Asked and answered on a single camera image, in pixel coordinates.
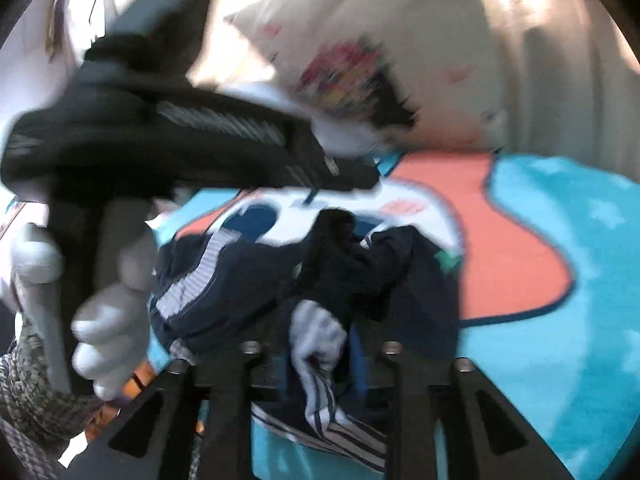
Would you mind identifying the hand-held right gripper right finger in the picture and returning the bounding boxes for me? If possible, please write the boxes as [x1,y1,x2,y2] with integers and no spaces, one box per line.
[350,332,576,480]

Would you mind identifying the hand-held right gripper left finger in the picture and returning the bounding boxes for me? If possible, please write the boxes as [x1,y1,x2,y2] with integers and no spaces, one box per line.
[59,341,292,480]

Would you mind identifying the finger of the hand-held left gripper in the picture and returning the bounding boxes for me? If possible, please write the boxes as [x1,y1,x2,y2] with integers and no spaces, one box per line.
[320,155,382,196]

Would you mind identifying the navy striped pants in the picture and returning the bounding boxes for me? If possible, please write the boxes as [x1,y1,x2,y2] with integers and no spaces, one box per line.
[148,209,463,476]

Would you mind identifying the person's left forearm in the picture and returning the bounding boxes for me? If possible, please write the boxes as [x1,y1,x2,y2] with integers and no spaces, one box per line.
[0,310,103,480]

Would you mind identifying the person's left hand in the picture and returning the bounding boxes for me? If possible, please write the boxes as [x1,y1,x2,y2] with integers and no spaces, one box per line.
[10,221,160,402]

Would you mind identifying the white printed pillow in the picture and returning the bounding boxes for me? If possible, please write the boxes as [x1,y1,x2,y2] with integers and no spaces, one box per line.
[226,0,508,153]

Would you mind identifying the printed cartoon blanket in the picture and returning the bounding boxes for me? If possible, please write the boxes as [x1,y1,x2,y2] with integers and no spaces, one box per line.
[145,150,640,480]

